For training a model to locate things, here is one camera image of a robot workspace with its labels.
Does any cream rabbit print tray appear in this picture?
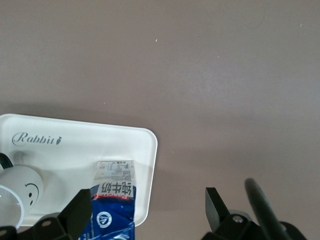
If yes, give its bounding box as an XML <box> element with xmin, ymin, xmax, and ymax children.
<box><xmin>0</xmin><ymin>113</ymin><xmax>159</xmax><ymax>228</ymax></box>

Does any blue white milk carton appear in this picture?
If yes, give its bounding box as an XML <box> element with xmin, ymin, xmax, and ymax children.
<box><xmin>78</xmin><ymin>159</ymin><xmax>138</xmax><ymax>240</ymax></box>

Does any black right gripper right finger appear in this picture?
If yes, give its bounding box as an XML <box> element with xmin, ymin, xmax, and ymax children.
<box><xmin>203</xmin><ymin>187</ymin><xmax>261</xmax><ymax>240</ymax></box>

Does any white smiley cup black handle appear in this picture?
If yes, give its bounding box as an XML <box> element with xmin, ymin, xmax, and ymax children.
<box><xmin>0</xmin><ymin>152</ymin><xmax>45</xmax><ymax>228</ymax></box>

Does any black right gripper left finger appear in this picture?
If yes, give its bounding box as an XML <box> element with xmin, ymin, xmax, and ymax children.
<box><xmin>34</xmin><ymin>188</ymin><xmax>93</xmax><ymax>240</ymax></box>

